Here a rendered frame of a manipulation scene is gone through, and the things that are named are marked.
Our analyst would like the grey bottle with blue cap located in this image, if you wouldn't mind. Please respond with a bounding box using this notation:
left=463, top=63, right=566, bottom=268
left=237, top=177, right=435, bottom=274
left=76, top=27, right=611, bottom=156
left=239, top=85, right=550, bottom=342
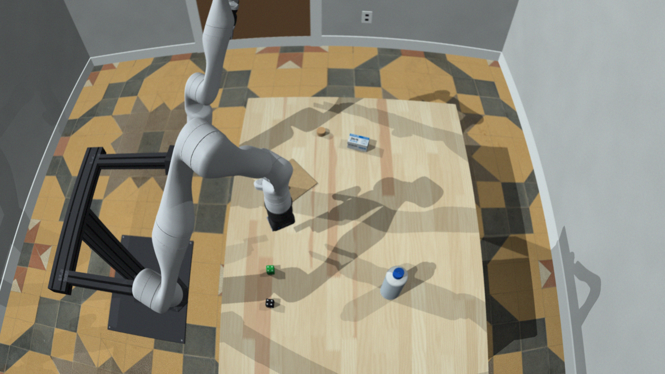
left=380, top=266, right=408, bottom=300

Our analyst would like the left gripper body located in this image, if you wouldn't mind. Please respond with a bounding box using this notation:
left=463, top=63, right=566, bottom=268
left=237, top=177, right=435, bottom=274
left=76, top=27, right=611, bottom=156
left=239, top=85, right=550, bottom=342
left=229, top=0, right=239, bottom=26

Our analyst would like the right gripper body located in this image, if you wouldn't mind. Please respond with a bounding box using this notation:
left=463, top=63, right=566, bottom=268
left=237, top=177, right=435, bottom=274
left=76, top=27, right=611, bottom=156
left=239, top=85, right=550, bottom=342
left=254, top=178, right=295, bottom=231

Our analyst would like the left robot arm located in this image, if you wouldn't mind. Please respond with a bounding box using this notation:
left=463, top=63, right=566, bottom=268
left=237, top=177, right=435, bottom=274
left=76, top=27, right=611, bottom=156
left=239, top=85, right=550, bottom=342
left=184, top=0, right=234, bottom=124

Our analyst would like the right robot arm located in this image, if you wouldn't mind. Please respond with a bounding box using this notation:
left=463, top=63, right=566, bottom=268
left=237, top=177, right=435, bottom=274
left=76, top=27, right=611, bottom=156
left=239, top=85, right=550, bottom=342
left=132, top=117, right=293, bottom=314

